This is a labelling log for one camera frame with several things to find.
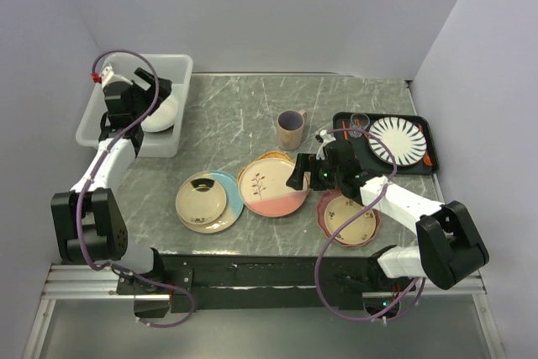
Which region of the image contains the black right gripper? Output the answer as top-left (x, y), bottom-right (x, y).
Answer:
top-left (286, 153), bottom-right (343, 191)

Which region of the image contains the white grey rimmed plate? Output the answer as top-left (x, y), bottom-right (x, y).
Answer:
top-left (141, 96), bottom-right (179, 133)

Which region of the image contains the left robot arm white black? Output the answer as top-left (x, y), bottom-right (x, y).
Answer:
top-left (50, 67), bottom-right (172, 293)

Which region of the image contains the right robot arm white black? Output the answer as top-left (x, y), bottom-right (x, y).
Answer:
top-left (286, 140), bottom-right (489, 290)

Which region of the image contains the translucent white plastic bin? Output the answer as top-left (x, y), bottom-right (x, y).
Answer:
top-left (76, 53), bottom-right (193, 157)

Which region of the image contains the pink scalloped plate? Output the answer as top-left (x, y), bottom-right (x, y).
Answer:
top-left (316, 190), bottom-right (381, 246)

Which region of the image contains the wooden bamboo tray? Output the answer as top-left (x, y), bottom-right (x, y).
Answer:
top-left (237, 151), bottom-right (306, 203)

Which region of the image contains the beige pink branch plate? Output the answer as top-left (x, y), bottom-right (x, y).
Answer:
top-left (237, 158), bottom-right (309, 218)

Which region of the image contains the pink beige mug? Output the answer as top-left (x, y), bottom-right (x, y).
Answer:
top-left (277, 110), bottom-right (307, 151)

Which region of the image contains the beige flower plate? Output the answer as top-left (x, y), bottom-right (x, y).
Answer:
top-left (324, 196), bottom-right (380, 246)

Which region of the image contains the beige blue large plate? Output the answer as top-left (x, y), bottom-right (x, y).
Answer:
top-left (181, 170), bottom-right (244, 234)

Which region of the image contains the small clear glass cup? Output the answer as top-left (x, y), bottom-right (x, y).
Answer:
top-left (349, 113), bottom-right (370, 138)

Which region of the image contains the small beige black-stroke plate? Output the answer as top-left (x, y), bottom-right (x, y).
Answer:
top-left (176, 172), bottom-right (227, 225)

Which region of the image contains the white blue striped plate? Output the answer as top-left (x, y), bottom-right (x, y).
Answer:
top-left (368, 116), bottom-right (428, 166)

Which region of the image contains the orange utensil on tray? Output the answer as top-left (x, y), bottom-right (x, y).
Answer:
top-left (423, 152), bottom-right (433, 166)

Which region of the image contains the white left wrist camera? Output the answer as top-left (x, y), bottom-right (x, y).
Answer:
top-left (91, 64), bottom-right (129, 88)

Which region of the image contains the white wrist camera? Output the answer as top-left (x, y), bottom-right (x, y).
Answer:
top-left (91, 64), bottom-right (129, 88)
top-left (315, 129), bottom-right (335, 160)

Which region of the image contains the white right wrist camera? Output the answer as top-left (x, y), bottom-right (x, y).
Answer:
top-left (315, 129), bottom-right (335, 160)

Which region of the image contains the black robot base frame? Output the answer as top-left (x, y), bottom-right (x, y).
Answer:
top-left (116, 255), bottom-right (411, 319)

